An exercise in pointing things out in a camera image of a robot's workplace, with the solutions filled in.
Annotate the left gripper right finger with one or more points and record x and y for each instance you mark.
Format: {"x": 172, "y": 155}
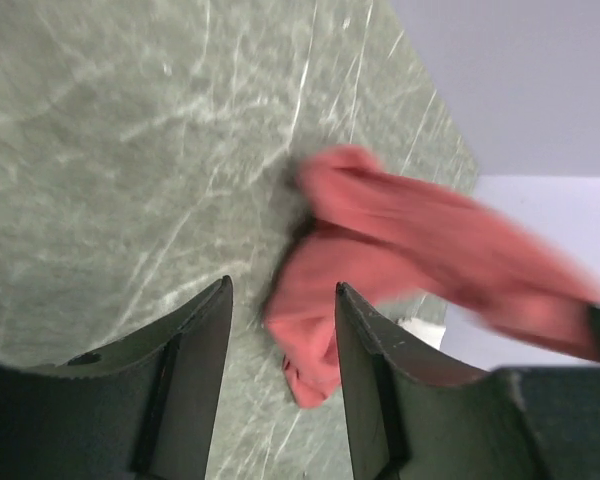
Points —
{"x": 413, "y": 412}

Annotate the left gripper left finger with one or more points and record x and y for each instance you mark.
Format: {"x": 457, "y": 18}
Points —
{"x": 141, "y": 407}

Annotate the red t-shirt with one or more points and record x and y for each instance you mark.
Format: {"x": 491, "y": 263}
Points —
{"x": 389, "y": 235}

